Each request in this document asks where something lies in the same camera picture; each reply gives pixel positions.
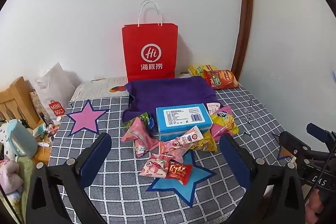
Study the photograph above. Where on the orange star patch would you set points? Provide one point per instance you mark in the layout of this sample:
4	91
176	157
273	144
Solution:
286	153

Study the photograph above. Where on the person's right hand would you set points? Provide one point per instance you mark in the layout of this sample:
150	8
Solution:
313	207

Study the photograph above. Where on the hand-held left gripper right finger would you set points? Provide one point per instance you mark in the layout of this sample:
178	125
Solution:
235	158

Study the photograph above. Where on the orange chips bag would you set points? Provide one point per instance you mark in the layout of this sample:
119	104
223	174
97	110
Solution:
223	79

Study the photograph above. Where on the patterned gift bag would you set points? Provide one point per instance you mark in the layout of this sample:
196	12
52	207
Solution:
40	108

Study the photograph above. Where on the small red packet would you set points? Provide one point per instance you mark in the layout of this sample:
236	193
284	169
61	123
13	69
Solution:
179	172

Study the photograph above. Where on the brown wooden door frame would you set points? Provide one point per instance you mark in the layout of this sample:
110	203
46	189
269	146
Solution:
245	3

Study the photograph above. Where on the grey checkered blanket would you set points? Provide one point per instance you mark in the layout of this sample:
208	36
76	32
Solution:
118	187

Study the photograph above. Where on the blue star patch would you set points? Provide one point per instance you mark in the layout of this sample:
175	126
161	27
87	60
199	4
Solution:
183	192

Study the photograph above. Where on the pink plush toy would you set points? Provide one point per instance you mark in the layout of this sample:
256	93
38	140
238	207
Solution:
9	174

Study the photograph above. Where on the wooden furniture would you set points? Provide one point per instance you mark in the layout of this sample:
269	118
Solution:
15	98

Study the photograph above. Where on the pink star patch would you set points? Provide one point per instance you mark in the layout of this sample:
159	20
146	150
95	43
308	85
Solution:
86	119

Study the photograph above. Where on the white plastic shopping bag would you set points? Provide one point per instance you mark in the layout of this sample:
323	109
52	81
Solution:
52	87

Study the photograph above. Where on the yellow chips bag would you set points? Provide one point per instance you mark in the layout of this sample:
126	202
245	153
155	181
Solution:
197	70

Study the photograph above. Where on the long pink white packet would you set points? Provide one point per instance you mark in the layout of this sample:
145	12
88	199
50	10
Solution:
178	145

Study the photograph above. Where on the dark blue packet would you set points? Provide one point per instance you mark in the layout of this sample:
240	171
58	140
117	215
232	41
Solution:
152	123

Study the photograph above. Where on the white fruit print quilt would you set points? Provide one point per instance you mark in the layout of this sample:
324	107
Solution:
97	87

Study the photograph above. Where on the red paper bag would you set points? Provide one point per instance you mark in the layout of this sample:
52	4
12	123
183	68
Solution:
149	29

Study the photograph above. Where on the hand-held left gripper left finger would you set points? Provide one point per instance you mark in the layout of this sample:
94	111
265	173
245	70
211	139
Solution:
95	155

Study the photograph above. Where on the yellow triangular packet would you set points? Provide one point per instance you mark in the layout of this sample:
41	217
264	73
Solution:
207	144

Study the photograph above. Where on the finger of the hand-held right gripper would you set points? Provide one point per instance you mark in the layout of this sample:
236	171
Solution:
294	141
319	132

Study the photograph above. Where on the light blue container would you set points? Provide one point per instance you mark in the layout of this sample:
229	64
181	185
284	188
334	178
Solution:
21	140

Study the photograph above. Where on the blue tissue box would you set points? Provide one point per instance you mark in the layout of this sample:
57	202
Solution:
168	134

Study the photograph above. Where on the green packet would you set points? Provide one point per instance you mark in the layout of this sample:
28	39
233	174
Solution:
141	119

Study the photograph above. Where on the large pink packet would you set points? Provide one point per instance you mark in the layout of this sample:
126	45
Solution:
137	138

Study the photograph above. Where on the pink peach print packet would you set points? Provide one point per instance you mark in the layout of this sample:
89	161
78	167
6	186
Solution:
155	167

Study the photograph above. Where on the purple fabric box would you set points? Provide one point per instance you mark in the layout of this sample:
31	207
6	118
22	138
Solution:
170	94

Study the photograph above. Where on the yellow and pink fries packet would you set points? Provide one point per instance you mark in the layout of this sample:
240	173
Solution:
224	120

